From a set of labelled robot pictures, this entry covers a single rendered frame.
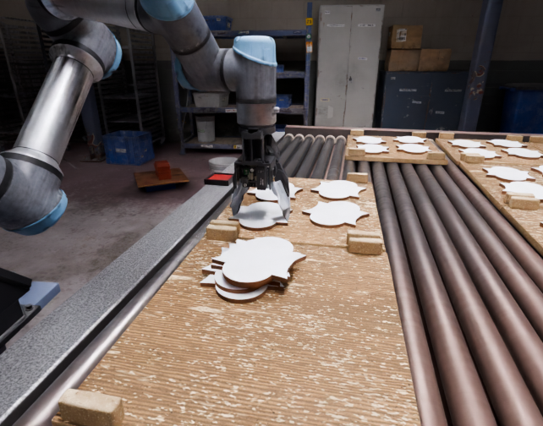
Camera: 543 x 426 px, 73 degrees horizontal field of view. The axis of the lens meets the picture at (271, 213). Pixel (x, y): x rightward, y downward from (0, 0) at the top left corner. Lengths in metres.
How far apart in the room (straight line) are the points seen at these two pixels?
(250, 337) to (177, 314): 0.11
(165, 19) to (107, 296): 0.44
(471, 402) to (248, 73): 0.57
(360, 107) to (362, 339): 4.96
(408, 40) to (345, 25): 0.86
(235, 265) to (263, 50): 0.36
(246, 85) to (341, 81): 4.63
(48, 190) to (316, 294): 0.56
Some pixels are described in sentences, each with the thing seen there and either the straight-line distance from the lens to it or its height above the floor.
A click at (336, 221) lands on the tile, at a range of 0.78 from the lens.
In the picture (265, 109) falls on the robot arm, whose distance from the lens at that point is 0.69.
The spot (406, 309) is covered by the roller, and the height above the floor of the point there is 0.92.
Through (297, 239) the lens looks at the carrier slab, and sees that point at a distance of 0.71.
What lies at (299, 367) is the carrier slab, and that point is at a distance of 0.45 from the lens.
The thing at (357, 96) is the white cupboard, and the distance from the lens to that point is 5.34.
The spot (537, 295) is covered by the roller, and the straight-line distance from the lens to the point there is 0.71.
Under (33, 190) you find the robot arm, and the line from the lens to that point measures 0.81.
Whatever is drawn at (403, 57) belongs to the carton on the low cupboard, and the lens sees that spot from 5.58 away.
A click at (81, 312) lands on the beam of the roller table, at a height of 0.91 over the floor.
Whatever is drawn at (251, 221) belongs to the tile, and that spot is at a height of 0.95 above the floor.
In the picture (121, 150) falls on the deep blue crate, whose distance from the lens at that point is 5.10.
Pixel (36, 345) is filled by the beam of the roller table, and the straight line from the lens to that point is 0.59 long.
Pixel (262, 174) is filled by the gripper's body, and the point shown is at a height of 1.06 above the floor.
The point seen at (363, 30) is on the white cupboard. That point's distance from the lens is 5.33.
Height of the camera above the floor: 1.26
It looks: 23 degrees down
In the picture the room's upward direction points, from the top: straight up
